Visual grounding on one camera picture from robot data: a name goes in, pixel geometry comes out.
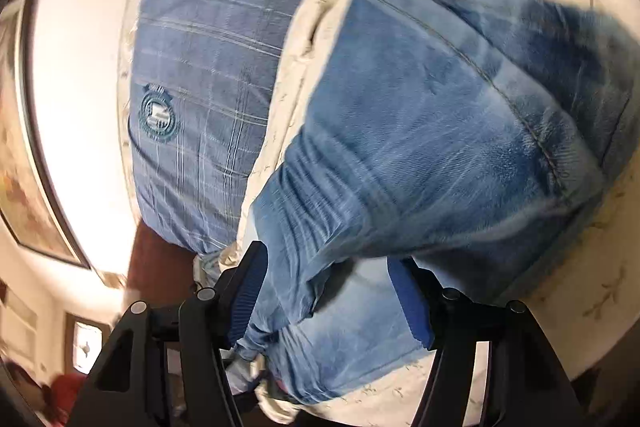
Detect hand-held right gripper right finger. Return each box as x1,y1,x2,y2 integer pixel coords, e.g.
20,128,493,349
387,257,571,427

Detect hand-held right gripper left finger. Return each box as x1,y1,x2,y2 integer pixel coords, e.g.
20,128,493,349
70,241,273,427

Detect blue denim pants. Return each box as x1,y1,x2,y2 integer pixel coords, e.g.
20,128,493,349
232,0,618,408

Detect light blue patterned bedsheet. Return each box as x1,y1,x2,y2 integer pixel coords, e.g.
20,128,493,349
192,251,241,289

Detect brown headboard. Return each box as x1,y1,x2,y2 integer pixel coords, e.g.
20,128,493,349
125,212,201,308

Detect wood-framed window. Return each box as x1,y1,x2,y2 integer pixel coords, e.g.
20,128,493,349
62,312,110,375

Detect blue plaid pillow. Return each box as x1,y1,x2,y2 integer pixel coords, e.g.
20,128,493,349
127,0,381,258

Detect small wall frame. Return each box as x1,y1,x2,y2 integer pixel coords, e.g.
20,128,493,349
97,271,129,292

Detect framed wall picture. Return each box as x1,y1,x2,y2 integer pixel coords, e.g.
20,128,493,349
0,0,92,270

